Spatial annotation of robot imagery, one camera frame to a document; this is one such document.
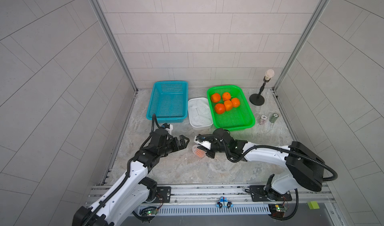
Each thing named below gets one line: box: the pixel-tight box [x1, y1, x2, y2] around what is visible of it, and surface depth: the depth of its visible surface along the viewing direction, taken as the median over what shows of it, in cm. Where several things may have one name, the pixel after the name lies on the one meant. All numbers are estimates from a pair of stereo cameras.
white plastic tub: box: [187, 97, 213, 130], surface depth 98 cm
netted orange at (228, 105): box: [224, 100, 233, 111], surface depth 103 cm
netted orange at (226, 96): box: [222, 92, 231, 101], surface depth 107 cm
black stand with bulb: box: [249, 69, 275, 106], surface depth 111 cm
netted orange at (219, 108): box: [215, 103, 225, 115], surface depth 101 cm
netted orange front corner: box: [231, 97, 240, 108], surface depth 104 cm
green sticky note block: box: [307, 201, 320, 210], surface depth 68 cm
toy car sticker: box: [216, 196, 234, 209], surface depth 69 cm
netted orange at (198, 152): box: [192, 144, 207, 159], surface depth 80 cm
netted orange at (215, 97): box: [211, 93, 221, 103], surface depth 107 cm
